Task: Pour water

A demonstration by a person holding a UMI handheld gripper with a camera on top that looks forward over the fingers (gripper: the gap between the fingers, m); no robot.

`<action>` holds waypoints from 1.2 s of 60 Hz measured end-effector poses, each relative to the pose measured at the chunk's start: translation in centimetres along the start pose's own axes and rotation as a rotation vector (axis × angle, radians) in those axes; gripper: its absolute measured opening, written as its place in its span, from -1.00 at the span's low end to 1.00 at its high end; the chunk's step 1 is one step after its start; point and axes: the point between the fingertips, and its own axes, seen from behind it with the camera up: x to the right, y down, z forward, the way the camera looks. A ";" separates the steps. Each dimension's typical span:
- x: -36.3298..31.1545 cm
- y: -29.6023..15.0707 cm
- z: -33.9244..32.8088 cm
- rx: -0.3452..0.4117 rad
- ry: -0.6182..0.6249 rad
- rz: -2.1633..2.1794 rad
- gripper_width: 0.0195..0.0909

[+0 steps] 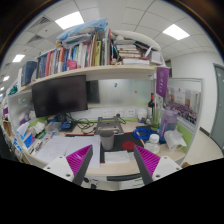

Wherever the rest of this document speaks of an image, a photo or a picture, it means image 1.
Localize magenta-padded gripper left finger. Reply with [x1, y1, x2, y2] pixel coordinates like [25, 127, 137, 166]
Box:
[43, 144, 94, 186]

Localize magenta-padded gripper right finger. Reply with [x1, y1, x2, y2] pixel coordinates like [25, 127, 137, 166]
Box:
[133, 144, 183, 186]

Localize large purple water jug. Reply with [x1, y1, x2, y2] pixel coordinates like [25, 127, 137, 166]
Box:
[159, 108, 180, 140]

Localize white paper sheets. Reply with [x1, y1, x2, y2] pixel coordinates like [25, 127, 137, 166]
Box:
[34, 134, 102, 169]

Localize flat round red coaster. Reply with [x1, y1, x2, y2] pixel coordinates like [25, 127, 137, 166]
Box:
[121, 140, 137, 152]

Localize white folded napkin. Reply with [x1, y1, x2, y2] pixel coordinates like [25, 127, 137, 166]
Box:
[103, 149, 136, 165]

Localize small blue device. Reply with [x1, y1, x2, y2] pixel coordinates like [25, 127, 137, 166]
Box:
[59, 120, 75, 132]

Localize black desk mat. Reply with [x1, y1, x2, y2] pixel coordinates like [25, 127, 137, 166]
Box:
[64, 131, 147, 164]

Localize glass vase with green stems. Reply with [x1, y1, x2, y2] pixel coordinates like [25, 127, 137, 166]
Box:
[151, 102, 161, 130]

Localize grey metal laptop stand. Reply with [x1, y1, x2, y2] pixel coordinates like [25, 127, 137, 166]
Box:
[94, 115, 125, 136]

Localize white ceramic jar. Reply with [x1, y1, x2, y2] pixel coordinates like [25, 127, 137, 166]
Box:
[137, 108, 149, 122]

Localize dark wine bottle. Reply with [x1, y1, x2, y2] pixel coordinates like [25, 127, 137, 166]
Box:
[147, 92, 156, 118]

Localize blue tissue box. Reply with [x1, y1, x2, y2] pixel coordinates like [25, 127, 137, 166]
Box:
[15, 121, 36, 149]

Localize group photo poster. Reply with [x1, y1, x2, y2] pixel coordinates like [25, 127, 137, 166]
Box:
[166, 85, 201, 126]

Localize black computer monitor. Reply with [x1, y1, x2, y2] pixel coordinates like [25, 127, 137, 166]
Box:
[31, 74, 89, 119]

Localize black rectangular panel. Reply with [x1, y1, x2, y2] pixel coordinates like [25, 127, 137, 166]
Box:
[85, 79, 101, 104]

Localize purple pennant flag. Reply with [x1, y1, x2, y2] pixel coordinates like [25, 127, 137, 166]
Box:
[155, 66, 171, 100]

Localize grey door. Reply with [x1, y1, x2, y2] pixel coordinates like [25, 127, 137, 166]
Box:
[209, 63, 224, 148]

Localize white shelf with books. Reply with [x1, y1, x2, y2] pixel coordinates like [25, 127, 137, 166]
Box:
[17, 18, 167, 93]

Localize ceiling light panels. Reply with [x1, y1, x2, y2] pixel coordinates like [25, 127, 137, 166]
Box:
[0, 10, 191, 93]

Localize coiled blue cable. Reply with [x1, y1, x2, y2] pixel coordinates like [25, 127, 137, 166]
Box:
[132, 127, 155, 141]

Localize black cables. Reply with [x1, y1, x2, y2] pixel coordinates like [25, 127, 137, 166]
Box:
[68, 114, 98, 133]

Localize white wall sockets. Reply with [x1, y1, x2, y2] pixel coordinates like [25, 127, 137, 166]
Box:
[101, 107, 138, 119]

